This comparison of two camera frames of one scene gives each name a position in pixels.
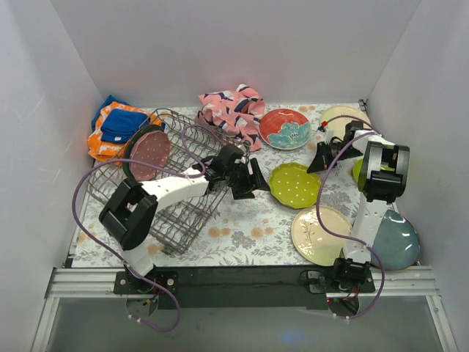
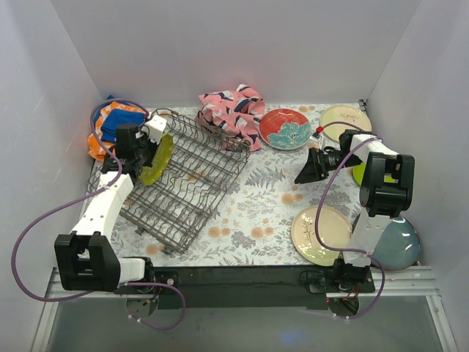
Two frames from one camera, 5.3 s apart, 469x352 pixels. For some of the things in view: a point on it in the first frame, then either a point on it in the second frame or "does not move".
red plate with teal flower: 284,129 does not move
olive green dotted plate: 291,185 → 161,160
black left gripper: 242,177 → 145,155
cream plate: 338,125 does not move
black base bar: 239,287 does not move
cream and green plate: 315,244 does not move
